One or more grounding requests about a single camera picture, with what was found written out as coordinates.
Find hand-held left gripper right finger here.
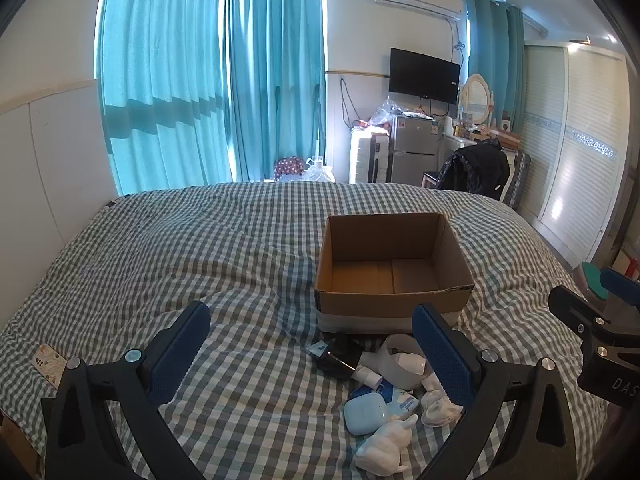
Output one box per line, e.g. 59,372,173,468
411,302,588,480

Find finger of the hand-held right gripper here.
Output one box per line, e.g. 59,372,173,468
600,266,640,307
547,286,613,342

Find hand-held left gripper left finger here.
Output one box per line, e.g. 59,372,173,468
42,301,212,480

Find white socks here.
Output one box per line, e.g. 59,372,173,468
420,377,463,428

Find white tape roll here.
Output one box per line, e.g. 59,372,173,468
372,334,433,392

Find blue and white packet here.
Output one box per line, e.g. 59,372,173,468
350,380,421,422

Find white squeeze tube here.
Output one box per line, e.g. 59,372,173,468
352,365,385,392

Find brown cardboard box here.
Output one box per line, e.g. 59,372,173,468
314,212,476,336

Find light blue plastic case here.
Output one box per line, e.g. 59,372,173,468
344,395,390,436

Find white dog figurine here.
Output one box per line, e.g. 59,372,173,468
352,414,419,476

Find green foam block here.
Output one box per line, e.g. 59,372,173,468
580,262,611,302

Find grey checkered blanket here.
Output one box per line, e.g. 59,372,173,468
0,182,615,480

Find patterned card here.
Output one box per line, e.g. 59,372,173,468
30,344,68,386

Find silver suitcase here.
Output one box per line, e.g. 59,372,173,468
501,147,532,211

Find white louvred wardrobe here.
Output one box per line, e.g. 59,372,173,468
515,40,632,262

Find black jacket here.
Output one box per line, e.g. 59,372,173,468
435,142,512,204

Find brown box on dresser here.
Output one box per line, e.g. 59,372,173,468
490,127,522,149

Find floral fabric bag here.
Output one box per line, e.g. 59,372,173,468
274,156,306,182

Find silver fridge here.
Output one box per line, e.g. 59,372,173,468
389,114,443,185

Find white ribbed suitcase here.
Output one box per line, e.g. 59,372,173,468
348,130,392,185

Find oval white-framed mirror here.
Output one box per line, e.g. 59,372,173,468
459,74,494,127

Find clear plastic bag on fridge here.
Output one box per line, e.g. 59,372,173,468
367,97,407,127

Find teal curtain beside wardrobe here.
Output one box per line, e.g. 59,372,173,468
462,0,526,136

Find wide teal curtain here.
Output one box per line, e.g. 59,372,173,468
95,0,231,196

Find narrow teal curtain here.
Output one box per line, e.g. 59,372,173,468
222,0,327,183

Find black wall television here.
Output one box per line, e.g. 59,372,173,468
389,47,461,106

